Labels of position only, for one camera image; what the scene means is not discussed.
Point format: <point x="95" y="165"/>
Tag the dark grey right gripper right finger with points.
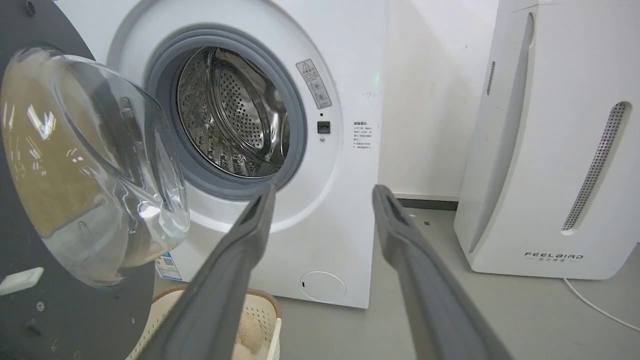
<point x="430" y="290"/>

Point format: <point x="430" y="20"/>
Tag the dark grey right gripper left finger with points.
<point x="220" y="290"/>

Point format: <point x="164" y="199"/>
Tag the dark washing machine door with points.
<point x="75" y="175"/>

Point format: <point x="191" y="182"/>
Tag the white front-load washing machine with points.
<point x="345" y="100"/>

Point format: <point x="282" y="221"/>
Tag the cream plastic laundry basket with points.
<point x="262" y="315"/>

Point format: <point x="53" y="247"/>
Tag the beige plush toy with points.
<point x="248" y="336"/>

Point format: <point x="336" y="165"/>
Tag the white air purifier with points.
<point x="560" y="140"/>

